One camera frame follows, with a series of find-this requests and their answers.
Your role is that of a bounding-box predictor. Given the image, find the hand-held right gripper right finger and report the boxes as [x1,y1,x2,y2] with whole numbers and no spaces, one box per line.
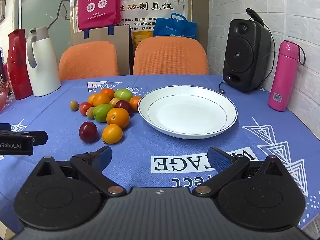
[192,146,292,197]

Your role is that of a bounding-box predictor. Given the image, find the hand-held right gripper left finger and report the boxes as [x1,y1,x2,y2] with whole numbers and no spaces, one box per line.
[34,145,127,197]

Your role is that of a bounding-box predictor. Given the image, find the purple plum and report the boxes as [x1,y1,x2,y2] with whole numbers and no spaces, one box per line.
[79,121,98,144]
[115,100,132,116]

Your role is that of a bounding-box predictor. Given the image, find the large orange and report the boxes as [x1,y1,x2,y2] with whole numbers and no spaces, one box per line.
[106,107,130,129]

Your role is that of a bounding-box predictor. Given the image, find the green jujube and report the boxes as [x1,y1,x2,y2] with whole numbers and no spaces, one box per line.
[93,104,114,123]
[114,88,133,101]

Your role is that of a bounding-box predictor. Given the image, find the white plate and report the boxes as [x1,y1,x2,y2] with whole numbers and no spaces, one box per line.
[138,85,238,140]

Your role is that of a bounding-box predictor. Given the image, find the red plum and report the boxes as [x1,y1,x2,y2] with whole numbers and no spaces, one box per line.
[79,102,93,116]

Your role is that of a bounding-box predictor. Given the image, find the reddish mandarin orange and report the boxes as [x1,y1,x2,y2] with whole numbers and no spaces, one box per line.
[101,88,115,99]

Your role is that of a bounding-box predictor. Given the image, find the blue printed tablecloth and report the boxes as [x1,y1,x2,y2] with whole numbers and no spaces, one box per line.
[0,74,320,234]

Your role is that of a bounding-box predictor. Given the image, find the red transparent basket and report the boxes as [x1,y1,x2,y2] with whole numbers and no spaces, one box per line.
[0,80,11,112]

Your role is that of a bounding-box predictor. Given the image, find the red thermos jug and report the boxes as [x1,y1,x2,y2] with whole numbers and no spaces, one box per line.
[7,29,34,100]

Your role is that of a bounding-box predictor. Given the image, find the white thermos jug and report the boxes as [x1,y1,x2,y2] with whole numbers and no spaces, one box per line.
[26,27,62,97]

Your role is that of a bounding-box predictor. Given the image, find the orange chair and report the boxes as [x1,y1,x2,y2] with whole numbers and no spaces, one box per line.
[58,41,119,81]
[132,36,209,76]

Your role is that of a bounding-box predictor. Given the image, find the pink thermos bottle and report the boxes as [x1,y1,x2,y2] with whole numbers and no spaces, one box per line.
[268,40,306,112]

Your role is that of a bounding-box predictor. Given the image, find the black speaker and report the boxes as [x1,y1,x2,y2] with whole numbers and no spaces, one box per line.
[223,19,272,93]

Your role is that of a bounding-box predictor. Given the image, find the brown paper bag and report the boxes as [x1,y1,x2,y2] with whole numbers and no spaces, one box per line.
[72,25,132,75]

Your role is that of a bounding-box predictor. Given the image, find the yellow package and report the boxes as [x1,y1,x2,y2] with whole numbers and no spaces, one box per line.
[132,30,153,49]

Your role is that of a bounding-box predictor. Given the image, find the frosted glass door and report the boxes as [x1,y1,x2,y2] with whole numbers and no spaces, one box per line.
[14,0,75,63]

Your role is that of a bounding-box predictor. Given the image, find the blue tote bag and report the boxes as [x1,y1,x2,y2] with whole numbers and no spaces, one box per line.
[153,12,197,40]

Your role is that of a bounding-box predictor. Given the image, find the magenta tote bag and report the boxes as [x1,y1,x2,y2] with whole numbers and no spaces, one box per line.
[77,0,122,30]

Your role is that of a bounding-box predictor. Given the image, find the black microphone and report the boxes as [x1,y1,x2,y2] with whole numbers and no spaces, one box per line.
[246,8,264,23]

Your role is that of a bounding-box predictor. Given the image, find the wall poster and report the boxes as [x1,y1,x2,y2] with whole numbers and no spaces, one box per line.
[70,0,192,43]

